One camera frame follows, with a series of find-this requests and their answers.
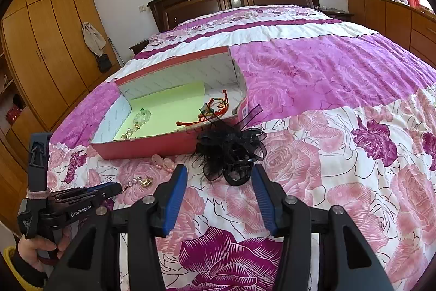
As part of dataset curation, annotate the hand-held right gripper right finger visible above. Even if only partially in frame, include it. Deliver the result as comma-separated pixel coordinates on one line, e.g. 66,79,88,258
250,163,385,291

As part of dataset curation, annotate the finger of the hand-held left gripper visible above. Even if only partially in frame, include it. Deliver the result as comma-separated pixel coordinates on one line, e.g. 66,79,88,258
51,182,118,199
73,187,124,203

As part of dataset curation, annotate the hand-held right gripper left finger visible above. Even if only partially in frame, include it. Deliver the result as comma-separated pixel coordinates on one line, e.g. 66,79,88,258
51,164,189,291

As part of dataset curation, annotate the pearl and gold chain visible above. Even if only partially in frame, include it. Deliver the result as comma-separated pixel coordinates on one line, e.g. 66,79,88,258
131,177,154,190

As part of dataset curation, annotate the red cardboard box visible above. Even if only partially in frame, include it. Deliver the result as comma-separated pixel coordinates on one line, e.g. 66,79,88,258
89,46,247,160

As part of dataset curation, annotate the black feather hair clip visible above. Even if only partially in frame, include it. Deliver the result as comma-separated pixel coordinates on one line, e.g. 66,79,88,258
189,103,268,187

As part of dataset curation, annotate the green bead bracelet with bow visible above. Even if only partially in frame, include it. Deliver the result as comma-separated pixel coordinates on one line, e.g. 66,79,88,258
131,107,153,132

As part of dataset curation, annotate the red cord bracelet green bead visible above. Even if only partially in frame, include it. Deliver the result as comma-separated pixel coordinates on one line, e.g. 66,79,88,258
199,103,219,123

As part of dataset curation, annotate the red cord bracelet gold heart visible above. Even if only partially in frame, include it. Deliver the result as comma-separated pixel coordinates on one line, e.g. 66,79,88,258
204,90,235,118

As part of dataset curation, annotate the person's left forearm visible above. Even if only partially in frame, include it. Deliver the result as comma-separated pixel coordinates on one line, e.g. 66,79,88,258
0,245,52,288

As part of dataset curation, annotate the person's left hand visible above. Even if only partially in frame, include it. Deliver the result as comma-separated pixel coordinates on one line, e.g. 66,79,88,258
17,230,74,274

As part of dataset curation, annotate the pink flower hair clip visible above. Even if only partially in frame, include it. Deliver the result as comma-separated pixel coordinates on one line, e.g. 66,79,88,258
152,155,174,174

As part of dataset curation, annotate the green paper sheet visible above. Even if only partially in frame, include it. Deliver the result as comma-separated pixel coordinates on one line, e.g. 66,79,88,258
114,81,207,142

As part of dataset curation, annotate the red jar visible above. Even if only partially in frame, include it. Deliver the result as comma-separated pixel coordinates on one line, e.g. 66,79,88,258
7,105,23,124

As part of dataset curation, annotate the black hanging bag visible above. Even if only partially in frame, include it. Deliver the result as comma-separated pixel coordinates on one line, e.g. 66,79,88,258
96,54,113,73

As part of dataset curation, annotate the open wooden shelf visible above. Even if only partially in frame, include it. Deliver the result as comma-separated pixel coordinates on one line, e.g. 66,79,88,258
0,42,28,135

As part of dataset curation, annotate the white rod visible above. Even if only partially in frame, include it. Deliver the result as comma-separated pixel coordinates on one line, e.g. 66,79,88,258
108,37,121,67

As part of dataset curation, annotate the floral pink bedspread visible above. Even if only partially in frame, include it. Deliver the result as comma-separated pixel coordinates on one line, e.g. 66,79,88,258
46,6,436,291

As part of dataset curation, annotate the dark wooden nightstand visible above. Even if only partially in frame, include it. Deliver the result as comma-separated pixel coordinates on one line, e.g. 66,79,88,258
315,6,355,22
129,39,149,55

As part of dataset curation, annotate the beige hanging cloth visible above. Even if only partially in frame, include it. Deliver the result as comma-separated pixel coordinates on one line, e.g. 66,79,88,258
82,22,107,56

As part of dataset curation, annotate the wooden wardrobe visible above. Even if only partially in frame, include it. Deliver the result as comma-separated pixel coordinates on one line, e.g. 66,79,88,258
0,0,121,142

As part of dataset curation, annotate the low wooden cabinet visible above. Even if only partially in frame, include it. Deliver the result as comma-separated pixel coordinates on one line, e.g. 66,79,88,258
346,0,436,68

